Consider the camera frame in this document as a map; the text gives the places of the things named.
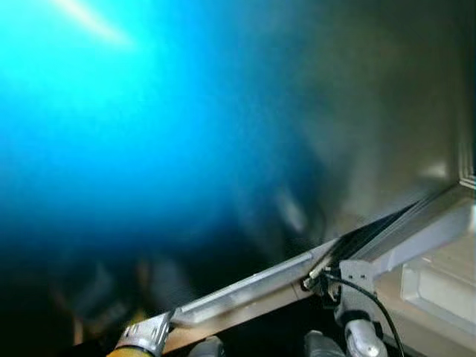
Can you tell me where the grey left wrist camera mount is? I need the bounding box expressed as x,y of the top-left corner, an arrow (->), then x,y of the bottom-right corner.
123,309 -> 176,352

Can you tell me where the grey robot left leg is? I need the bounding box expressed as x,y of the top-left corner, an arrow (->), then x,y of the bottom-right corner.
186,336 -> 225,357

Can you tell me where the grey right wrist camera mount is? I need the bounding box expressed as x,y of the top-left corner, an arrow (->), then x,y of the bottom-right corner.
336,260 -> 377,322

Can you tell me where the grey robot right leg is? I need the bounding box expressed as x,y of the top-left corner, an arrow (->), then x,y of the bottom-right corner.
303,331 -> 347,357

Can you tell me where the white fridge door bin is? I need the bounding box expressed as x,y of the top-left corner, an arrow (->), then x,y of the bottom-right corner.
400,249 -> 476,329

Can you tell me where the grey robot leg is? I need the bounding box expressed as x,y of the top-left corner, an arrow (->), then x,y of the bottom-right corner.
186,336 -> 225,357
303,331 -> 347,357

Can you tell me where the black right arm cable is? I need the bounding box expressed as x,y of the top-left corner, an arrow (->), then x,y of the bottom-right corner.
324,271 -> 408,357

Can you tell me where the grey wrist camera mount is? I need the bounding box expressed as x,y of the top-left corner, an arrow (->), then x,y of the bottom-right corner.
336,260 -> 377,322
123,309 -> 176,352

